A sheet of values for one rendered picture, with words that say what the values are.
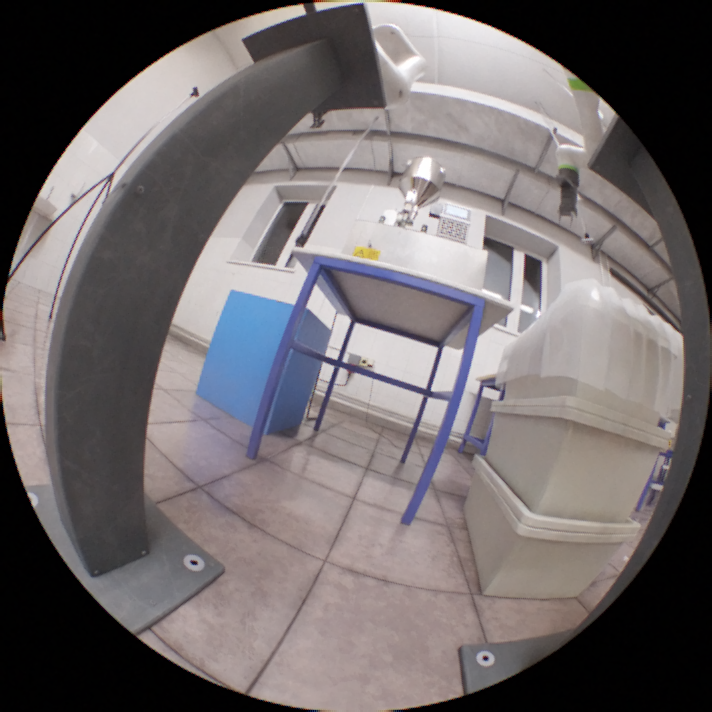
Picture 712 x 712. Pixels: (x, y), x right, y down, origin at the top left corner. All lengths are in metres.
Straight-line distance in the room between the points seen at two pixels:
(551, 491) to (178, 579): 0.63
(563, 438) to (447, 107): 3.26
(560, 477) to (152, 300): 0.65
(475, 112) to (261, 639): 3.65
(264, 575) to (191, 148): 0.59
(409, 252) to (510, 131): 2.72
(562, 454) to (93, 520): 0.69
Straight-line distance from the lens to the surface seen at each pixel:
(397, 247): 0.98
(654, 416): 0.73
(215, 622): 0.41
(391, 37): 1.12
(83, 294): 0.24
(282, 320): 1.11
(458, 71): 4.22
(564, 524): 0.54
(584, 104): 1.14
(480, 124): 3.40
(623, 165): 0.65
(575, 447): 0.52
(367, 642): 0.45
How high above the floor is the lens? 0.38
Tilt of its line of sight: 5 degrees up
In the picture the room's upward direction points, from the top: 19 degrees clockwise
